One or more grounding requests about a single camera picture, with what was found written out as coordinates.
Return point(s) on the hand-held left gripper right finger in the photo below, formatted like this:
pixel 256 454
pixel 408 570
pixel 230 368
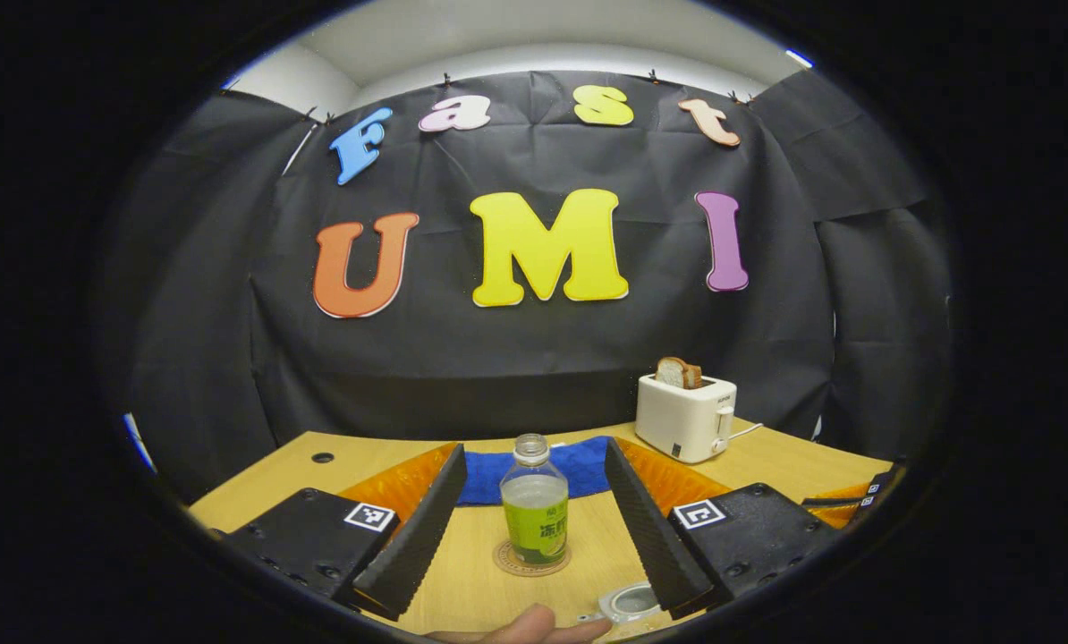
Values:
pixel 650 546

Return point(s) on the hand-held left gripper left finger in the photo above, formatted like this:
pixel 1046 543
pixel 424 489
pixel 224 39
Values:
pixel 413 546

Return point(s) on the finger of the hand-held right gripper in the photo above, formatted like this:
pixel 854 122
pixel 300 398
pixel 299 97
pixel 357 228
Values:
pixel 843 514
pixel 878 487

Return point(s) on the white floral teacup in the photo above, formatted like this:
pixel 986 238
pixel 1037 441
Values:
pixel 631 602

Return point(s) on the round wooden coaster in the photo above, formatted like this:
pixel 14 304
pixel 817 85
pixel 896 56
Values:
pixel 503 562

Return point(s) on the green label water bottle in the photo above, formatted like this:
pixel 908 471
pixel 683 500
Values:
pixel 534 510

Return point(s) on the blue towel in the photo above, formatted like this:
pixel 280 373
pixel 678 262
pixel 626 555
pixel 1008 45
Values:
pixel 480 478

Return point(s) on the white toaster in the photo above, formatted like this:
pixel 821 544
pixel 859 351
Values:
pixel 682 420

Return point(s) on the bread slice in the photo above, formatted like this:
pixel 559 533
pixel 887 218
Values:
pixel 677 373

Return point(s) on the black backdrop cloth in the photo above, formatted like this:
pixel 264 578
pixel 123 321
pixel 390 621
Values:
pixel 543 349

